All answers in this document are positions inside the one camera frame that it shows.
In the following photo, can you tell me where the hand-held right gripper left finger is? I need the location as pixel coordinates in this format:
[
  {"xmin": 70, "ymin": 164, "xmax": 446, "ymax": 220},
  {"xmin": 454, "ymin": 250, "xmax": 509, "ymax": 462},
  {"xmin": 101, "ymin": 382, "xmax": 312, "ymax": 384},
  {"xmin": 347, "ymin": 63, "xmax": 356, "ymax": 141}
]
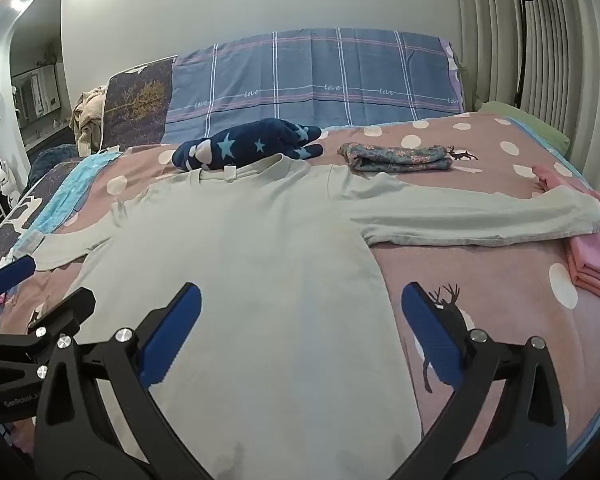
[{"xmin": 34, "ymin": 282, "xmax": 216, "ymax": 480}]

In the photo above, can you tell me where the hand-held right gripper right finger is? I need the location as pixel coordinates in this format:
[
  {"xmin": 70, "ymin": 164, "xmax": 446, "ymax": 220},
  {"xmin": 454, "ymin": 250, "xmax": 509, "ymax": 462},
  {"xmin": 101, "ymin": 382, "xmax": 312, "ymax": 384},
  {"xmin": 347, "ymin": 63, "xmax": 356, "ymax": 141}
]
[{"xmin": 401, "ymin": 281, "xmax": 568, "ymax": 480}]

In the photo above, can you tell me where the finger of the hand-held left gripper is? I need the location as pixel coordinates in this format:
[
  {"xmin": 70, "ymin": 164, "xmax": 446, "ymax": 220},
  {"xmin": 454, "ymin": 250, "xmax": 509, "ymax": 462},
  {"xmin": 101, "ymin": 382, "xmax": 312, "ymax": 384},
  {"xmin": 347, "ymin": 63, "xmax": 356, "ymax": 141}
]
[
  {"xmin": 0, "ymin": 255, "xmax": 37, "ymax": 311},
  {"xmin": 26, "ymin": 287, "xmax": 97, "ymax": 341}
]

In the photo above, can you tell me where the off-white long-sleeve shirt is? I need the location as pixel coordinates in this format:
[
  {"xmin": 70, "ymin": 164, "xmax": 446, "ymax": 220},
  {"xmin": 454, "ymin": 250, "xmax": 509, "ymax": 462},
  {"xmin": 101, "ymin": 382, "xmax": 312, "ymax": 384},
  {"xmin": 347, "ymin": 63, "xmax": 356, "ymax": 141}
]
[{"xmin": 27, "ymin": 154, "xmax": 600, "ymax": 480}]

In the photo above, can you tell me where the beige clothes pile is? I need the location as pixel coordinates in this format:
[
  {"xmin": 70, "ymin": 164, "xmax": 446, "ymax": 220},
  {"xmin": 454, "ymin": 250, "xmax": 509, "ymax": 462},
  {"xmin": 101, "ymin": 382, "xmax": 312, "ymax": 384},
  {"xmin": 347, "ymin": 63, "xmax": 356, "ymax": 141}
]
[{"xmin": 69, "ymin": 87, "xmax": 112, "ymax": 156}]

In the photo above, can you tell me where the dark purple printed blanket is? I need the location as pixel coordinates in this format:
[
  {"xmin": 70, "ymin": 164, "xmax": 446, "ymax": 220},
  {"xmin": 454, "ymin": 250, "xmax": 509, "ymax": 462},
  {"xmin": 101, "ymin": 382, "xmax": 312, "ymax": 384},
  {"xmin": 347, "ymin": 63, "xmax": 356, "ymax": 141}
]
[{"xmin": 0, "ymin": 175, "xmax": 56, "ymax": 271}]

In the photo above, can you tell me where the pink polka dot bedspread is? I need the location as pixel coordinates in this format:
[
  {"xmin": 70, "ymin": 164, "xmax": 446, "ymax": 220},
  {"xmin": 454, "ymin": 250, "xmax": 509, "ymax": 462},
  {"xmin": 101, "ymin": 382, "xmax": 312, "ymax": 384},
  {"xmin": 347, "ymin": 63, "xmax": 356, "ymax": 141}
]
[{"xmin": 0, "ymin": 112, "xmax": 600, "ymax": 480}]

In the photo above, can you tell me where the white cat figurine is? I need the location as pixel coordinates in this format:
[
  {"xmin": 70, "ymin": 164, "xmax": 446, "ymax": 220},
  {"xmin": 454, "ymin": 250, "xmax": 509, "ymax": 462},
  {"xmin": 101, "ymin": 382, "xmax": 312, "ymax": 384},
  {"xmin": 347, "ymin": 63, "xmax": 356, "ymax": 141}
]
[{"xmin": 0, "ymin": 161, "xmax": 22, "ymax": 207}]

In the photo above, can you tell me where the light blue blanket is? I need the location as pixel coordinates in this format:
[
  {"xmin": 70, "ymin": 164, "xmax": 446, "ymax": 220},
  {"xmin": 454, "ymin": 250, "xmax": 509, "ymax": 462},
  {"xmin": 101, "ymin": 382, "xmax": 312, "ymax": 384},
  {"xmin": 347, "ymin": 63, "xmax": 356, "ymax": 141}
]
[{"xmin": 10, "ymin": 152, "xmax": 123, "ymax": 241}]

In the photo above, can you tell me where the dark blue fuzzy blanket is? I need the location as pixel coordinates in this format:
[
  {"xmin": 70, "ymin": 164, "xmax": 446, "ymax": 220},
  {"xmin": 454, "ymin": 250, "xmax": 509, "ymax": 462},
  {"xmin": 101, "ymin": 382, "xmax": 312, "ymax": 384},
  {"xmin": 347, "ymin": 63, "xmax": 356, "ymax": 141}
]
[{"xmin": 27, "ymin": 144, "xmax": 83, "ymax": 186}]

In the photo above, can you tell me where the folded pink cloth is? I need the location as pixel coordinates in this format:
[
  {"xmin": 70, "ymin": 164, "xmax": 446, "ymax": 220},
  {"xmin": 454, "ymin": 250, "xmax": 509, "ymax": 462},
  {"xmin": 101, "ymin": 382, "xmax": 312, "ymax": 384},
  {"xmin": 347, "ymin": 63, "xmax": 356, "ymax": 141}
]
[{"xmin": 532, "ymin": 164, "xmax": 600, "ymax": 311}]

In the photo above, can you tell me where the folded floral cloth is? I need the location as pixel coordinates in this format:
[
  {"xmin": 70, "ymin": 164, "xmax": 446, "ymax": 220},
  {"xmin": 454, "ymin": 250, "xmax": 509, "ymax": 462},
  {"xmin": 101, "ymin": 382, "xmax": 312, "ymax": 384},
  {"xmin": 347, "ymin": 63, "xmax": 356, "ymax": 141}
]
[{"xmin": 338, "ymin": 142, "xmax": 453, "ymax": 173}]

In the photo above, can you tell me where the navy star fleece garment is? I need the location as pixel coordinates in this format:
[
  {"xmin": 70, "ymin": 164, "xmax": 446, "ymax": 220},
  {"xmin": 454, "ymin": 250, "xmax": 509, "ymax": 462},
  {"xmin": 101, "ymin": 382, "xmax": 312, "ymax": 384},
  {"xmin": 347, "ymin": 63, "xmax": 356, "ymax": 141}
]
[{"xmin": 172, "ymin": 118, "xmax": 329, "ymax": 172}]

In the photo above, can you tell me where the dark tree print pillow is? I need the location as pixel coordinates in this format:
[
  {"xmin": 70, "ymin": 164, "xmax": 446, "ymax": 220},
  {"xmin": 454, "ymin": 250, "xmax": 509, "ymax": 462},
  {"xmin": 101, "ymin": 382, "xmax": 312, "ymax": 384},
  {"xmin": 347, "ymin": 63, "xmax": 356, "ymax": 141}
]
[{"xmin": 101, "ymin": 57, "xmax": 177, "ymax": 152}]

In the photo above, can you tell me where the green bed sheet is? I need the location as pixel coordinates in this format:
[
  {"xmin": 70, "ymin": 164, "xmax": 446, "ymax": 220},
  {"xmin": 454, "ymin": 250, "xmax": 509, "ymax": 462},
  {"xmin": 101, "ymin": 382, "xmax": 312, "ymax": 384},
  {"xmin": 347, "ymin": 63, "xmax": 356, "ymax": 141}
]
[{"xmin": 480, "ymin": 101, "xmax": 571, "ymax": 151}]

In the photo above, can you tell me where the blue plaid pillow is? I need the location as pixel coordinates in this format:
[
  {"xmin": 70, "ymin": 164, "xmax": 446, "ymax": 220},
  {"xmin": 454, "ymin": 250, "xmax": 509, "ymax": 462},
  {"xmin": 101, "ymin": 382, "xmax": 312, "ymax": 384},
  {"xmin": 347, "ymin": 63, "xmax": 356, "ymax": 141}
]
[{"xmin": 161, "ymin": 30, "xmax": 466, "ymax": 146}]

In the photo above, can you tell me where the grey curtain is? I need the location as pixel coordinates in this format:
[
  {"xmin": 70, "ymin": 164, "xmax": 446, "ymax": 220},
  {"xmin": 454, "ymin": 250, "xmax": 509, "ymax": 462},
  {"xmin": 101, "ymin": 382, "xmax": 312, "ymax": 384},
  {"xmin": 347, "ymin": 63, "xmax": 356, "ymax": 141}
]
[{"xmin": 454, "ymin": 0, "xmax": 600, "ymax": 201}]

